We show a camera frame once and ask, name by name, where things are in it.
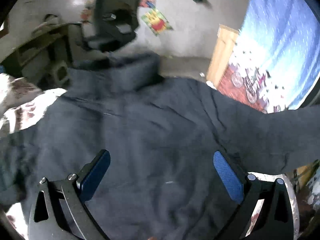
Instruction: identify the dark navy padded jacket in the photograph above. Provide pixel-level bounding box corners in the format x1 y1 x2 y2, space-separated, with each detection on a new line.
1 53 319 239

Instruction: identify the floral white red bedspread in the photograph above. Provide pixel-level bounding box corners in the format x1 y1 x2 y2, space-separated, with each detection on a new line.
1 73 66 138

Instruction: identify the blue printed curtain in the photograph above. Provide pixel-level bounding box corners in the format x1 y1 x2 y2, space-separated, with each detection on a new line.
217 0 319 113

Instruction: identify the wooden desk with shelf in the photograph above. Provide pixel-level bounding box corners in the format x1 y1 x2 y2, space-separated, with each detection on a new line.
0 17 83 86

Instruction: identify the black mesh office chair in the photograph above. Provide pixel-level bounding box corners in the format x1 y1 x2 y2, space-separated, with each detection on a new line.
82 0 140 53

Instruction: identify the Winnie the Pooh poster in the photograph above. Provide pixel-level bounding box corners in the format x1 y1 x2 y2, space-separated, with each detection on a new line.
141 8 173 36

